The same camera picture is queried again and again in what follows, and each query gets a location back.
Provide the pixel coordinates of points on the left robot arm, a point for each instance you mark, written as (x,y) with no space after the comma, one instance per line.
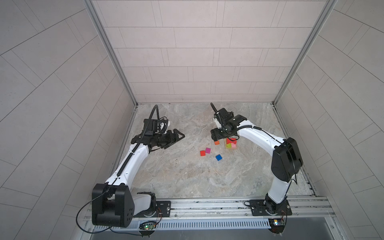
(113,203)

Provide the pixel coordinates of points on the left circuit board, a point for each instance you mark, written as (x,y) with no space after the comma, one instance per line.
(148,226)

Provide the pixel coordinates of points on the right circuit board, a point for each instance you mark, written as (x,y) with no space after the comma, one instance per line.
(277,223)

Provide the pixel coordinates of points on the red arch wood block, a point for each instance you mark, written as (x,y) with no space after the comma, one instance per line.
(231,141)

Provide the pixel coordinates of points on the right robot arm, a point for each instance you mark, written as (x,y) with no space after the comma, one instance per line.
(286,157)

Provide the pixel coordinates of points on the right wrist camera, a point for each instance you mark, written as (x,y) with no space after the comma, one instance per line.
(217,123)

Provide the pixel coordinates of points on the circuit board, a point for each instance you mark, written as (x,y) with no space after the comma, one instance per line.
(277,223)
(148,226)

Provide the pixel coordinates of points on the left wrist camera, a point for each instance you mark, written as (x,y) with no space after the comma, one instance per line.
(153,127)

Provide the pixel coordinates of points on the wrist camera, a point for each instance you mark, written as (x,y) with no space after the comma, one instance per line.
(217,123)
(153,127)

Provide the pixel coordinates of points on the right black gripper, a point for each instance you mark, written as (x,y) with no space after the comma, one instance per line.
(215,134)

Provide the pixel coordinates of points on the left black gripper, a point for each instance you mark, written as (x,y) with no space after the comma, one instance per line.
(170,140)

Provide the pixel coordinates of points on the aluminium mounting rail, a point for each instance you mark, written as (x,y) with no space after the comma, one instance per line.
(229,212)

